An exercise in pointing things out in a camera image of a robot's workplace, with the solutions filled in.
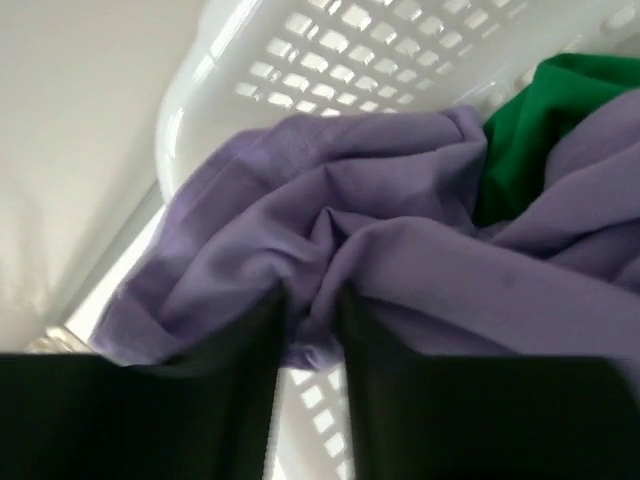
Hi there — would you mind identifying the white plastic basket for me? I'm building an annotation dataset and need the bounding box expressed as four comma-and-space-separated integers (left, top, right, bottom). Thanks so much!
29, 0, 640, 480

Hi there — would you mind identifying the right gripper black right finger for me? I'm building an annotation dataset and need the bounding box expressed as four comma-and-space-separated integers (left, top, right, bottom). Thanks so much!
339, 290, 639, 479

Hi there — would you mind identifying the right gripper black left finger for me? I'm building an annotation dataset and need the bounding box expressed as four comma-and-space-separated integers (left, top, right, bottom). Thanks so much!
1, 291, 285, 479

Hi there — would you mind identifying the purple t shirt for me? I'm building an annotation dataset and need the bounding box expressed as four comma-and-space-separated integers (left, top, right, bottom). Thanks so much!
91, 91, 639, 369

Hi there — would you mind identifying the green t shirt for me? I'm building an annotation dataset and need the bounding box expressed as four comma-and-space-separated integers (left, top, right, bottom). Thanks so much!
473, 53, 639, 227

